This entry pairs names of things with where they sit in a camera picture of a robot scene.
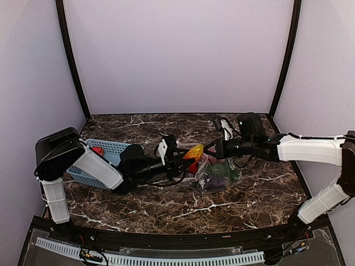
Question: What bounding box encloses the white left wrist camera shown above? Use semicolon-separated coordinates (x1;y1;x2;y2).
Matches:
158;139;168;158

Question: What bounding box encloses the red fake strawberry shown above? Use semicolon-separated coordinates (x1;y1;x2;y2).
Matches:
92;146;104;156

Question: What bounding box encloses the black right frame post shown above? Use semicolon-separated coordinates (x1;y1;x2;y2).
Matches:
268;0;302;119

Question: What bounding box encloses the white slotted cable duct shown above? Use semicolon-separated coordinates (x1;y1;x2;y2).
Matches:
35;237;265;265

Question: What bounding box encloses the clear zip top bag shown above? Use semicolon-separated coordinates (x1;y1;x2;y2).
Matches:
178;154;242;195

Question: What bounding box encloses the light blue plastic basket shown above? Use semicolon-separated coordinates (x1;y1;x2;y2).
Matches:
67;139;129;190

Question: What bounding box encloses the red fake grape bunch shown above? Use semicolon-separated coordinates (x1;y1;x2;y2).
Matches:
188;162;199;173

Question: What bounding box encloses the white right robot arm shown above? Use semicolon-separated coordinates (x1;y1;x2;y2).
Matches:
204;112;354;241

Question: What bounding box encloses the black left frame post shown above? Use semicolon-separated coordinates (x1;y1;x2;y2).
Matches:
55;0;91;120

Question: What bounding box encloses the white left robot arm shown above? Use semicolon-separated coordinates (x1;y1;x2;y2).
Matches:
34;127;195;242

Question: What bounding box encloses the orange yellow fake mango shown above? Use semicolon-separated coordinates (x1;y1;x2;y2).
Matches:
184;144;204;161

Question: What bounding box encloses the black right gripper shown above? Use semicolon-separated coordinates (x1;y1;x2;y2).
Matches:
203;136;256;158

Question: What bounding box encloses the green fake vegetable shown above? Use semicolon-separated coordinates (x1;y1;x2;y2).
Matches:
205;161;241;182

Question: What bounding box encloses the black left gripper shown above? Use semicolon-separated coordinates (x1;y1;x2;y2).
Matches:
133;147;195;181

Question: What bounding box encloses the black front rail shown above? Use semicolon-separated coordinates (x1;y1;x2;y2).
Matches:
33;216;331;252

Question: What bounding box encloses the dark purple fake eggplant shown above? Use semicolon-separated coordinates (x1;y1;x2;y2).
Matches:
203;177;230;192

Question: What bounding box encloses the black frame post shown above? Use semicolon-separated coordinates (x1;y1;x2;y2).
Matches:
268;0;302;119
55;0;91;120

